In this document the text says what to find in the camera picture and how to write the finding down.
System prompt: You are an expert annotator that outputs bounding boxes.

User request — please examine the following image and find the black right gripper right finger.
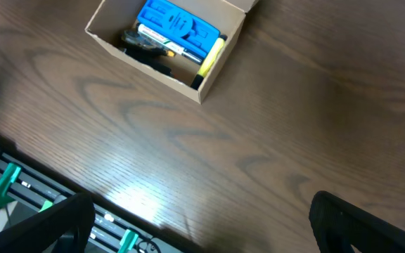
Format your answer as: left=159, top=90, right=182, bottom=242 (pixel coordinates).
left=309, top=190, right=405, bottom=253

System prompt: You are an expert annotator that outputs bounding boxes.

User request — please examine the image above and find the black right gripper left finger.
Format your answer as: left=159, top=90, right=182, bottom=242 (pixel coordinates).
left=0, top=193, right=96, bottom=252

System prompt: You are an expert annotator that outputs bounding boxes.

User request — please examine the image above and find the small black round object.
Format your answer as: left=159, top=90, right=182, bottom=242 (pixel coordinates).
left=122, top=29, right=176, bottom=59

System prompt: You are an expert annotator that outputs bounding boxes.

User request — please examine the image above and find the black whiteboard marker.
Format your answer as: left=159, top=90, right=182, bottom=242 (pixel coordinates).
left=136, top=23, right=204, bottom=65

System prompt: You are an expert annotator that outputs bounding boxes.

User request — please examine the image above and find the brown cardboard box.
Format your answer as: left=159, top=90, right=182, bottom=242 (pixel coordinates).
left=85, top=0, right=258, bottom=103

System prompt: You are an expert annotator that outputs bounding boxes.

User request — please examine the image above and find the yellow highlighter pen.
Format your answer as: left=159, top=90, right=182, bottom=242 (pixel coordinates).
left=191, top=34, right=227, bottom=90

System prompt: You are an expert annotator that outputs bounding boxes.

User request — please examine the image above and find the blue whiteboard eraser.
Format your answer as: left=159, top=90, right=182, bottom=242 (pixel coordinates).
left=137, top=0, right=220, bottom=59

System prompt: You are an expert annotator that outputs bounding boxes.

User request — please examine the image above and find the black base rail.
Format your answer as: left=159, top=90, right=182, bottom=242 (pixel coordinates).
left=0, top=148, right=197, bottom=253

